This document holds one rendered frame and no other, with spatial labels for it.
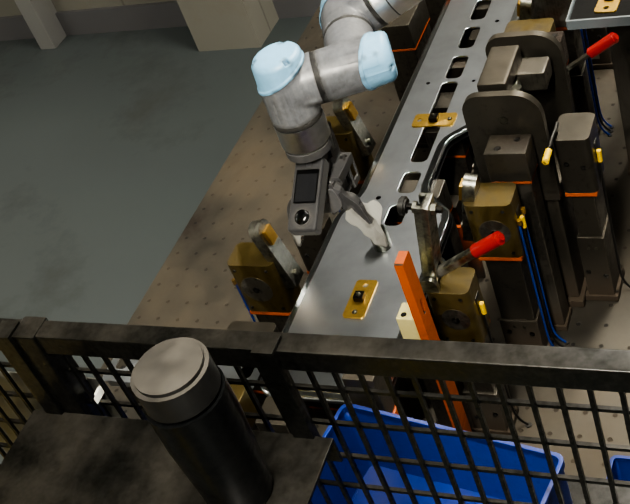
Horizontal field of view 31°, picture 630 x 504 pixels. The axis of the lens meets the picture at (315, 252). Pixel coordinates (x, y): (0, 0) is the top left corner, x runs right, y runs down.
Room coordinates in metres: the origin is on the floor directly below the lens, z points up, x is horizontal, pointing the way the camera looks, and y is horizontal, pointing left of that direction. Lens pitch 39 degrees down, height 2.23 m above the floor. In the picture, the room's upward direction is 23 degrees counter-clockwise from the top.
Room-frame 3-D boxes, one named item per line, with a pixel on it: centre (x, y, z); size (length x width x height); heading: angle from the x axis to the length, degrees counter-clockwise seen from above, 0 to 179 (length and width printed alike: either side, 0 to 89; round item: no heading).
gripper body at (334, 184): (1.38, -0.06, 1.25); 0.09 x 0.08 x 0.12; 145
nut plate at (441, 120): (1.74, -0.30, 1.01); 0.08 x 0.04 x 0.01; 55
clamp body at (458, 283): (1.25, -0.19, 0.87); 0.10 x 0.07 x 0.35; 55
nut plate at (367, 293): (1.35, -0.04, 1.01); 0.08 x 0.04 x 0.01; 145
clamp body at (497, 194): (1.38, -0.31, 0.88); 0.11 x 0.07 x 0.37; 55
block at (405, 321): (1.22, -0.10, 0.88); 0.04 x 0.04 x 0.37; 55
